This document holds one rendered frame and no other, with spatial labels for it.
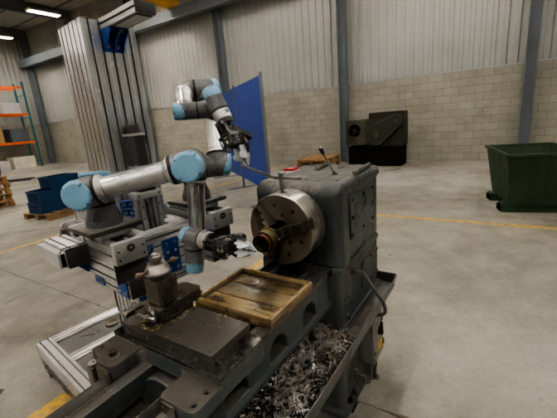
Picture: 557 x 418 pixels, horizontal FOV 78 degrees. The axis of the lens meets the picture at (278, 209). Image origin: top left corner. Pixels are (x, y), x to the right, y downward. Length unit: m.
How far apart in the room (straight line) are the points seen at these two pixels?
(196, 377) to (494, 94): 10.64
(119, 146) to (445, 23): 10.39
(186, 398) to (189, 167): 0.76
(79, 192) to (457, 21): 10.77
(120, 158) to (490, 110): 10.19
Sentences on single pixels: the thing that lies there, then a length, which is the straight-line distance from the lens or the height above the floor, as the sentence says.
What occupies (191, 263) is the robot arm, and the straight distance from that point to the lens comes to 1.46.
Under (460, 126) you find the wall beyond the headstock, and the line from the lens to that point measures 11.15.
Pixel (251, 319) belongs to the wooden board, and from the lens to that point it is 1.24.
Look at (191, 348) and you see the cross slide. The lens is 1.01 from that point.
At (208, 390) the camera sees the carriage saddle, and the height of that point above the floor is 0.90.
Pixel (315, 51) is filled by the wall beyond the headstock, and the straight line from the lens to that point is 12.43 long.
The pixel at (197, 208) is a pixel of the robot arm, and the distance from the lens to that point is 1.51.
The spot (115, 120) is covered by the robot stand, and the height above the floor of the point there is 1.59.
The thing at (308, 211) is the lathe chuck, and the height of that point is 1.17.
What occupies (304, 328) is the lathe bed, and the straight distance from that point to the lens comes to 1.48.
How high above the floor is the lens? 1.54
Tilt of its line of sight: 15 degrees down
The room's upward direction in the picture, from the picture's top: 5 degrees counter-clockwise
